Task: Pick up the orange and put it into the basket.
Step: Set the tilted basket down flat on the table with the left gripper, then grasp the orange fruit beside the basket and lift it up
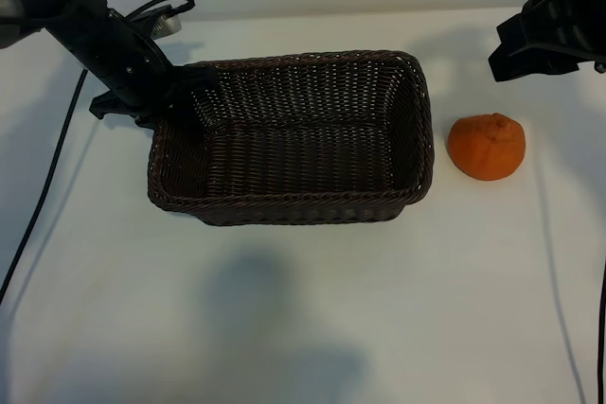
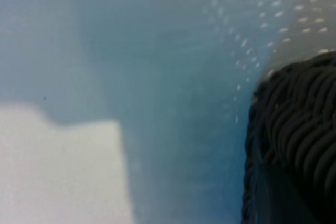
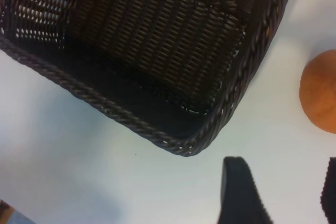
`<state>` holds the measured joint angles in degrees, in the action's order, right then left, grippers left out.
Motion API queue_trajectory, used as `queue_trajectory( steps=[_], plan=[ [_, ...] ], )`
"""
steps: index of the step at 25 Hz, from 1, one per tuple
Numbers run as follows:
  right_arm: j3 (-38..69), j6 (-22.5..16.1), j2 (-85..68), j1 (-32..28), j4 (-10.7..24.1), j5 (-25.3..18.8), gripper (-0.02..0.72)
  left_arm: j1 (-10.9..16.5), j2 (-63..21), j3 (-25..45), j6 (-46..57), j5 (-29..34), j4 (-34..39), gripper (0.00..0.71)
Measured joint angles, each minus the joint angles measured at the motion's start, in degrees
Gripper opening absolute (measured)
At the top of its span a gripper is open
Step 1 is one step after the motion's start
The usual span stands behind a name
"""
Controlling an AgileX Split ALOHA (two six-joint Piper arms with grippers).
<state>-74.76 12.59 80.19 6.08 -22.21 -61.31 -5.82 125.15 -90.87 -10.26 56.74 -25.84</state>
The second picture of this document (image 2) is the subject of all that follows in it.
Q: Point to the dark brown woven basket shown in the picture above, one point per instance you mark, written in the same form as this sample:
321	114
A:
302	119

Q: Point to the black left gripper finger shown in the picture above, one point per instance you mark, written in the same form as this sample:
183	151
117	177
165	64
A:
278	205

